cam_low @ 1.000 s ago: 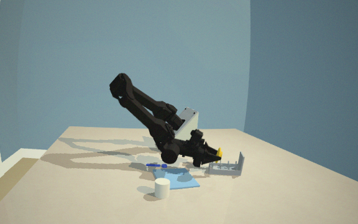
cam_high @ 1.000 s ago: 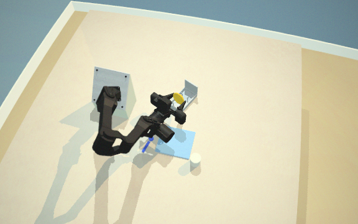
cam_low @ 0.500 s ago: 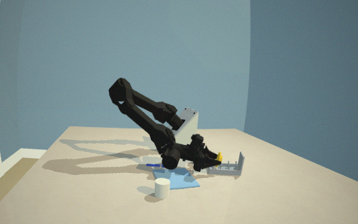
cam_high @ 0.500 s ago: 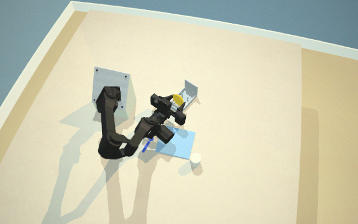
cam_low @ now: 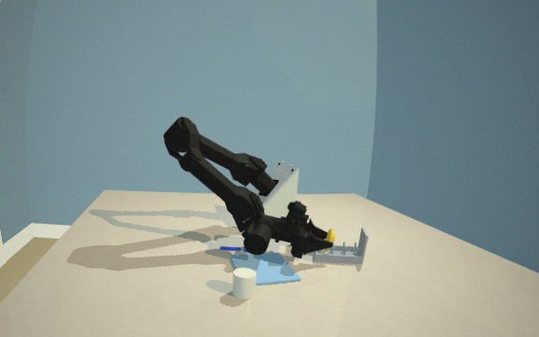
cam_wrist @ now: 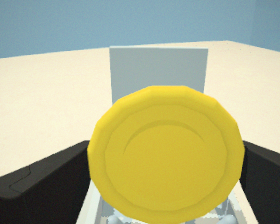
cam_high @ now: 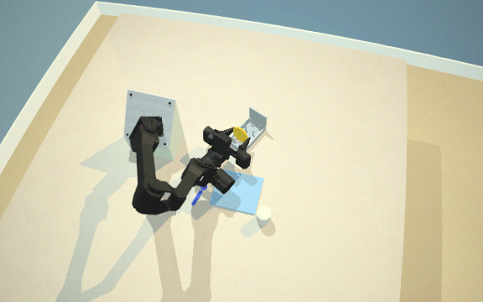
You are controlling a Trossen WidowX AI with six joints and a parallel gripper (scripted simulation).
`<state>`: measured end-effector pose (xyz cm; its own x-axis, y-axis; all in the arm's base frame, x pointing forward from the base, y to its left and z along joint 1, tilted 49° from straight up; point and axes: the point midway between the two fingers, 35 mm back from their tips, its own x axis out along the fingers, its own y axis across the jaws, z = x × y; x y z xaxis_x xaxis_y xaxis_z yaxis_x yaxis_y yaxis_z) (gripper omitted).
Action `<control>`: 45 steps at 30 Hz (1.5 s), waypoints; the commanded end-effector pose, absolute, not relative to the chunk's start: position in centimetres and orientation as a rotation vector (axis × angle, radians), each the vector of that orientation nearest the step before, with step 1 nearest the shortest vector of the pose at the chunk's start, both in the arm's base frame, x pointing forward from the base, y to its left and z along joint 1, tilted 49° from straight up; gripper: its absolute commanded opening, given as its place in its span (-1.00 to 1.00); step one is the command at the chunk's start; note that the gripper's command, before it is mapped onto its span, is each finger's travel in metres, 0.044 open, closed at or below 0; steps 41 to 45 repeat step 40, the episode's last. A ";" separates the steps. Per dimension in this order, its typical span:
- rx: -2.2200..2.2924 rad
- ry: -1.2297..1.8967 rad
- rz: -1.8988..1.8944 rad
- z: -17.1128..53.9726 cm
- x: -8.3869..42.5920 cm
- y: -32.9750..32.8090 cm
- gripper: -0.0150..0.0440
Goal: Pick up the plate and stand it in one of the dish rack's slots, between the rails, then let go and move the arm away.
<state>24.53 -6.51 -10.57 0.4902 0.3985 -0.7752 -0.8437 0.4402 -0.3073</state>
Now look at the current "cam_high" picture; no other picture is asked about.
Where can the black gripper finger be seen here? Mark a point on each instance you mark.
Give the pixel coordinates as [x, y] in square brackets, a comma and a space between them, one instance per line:
[227, 132]
[244, 145]

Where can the yellow plate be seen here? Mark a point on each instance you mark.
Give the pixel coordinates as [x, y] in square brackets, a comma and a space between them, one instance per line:
[240, 134]

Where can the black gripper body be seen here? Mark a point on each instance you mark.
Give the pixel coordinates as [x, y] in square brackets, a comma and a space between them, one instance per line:
[243, 159]

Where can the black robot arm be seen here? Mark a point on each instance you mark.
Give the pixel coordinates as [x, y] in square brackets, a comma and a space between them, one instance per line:
[149, 191]

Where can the light blue square mat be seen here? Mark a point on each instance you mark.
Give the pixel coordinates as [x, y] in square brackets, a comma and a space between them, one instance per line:
[243, 196]

